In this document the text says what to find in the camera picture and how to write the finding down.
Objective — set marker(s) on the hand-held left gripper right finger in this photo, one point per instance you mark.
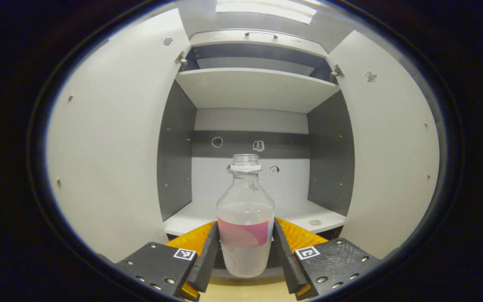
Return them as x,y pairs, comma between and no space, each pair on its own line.
285,260

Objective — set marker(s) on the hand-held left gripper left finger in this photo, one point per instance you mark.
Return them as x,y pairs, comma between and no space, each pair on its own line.
208,264

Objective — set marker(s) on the clear plastic bottle pink label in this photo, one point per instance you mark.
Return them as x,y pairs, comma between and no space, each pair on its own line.
245,247

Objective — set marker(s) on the grey cabinet door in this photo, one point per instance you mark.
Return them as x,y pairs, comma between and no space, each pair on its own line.
392,147
111,147

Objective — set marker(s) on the grey cabinet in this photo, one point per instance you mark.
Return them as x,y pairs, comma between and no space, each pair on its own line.
258,90

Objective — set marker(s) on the long ceiling light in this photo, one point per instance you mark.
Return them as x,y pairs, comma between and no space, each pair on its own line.
266,10

